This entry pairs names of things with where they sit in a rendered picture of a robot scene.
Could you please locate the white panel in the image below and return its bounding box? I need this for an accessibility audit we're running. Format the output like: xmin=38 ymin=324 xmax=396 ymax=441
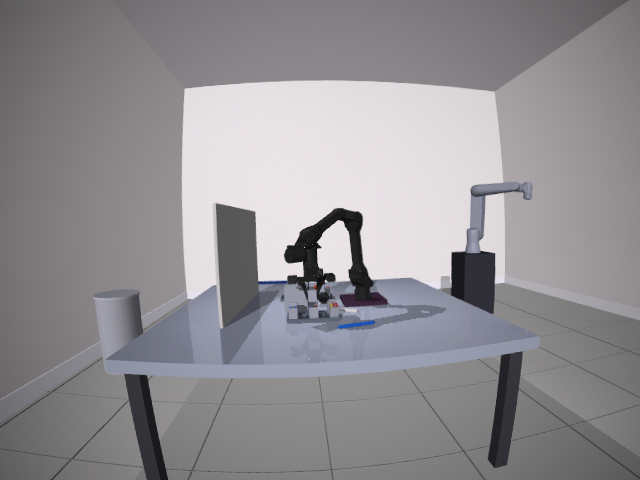
xmin=212 ymin=203 xmax=259 ymax=328

